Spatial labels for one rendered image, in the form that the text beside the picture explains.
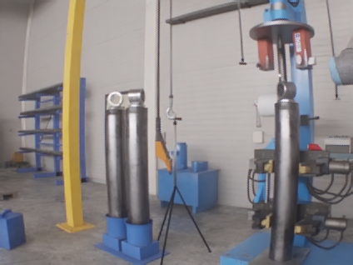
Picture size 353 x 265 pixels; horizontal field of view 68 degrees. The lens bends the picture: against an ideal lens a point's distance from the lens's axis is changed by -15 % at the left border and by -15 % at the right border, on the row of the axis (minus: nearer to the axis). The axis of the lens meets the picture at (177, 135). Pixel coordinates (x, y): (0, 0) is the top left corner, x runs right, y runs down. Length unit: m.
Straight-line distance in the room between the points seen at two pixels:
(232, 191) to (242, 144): 0.79
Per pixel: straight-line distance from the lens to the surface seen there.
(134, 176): 2.83
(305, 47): 2.44
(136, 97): 2.85
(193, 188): 4.59
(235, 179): 5.02
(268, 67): 2.60
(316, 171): 2.36
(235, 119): 4.97
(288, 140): 2.40
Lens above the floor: 1.24
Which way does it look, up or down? 1 degrees down
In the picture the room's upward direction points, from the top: straight up
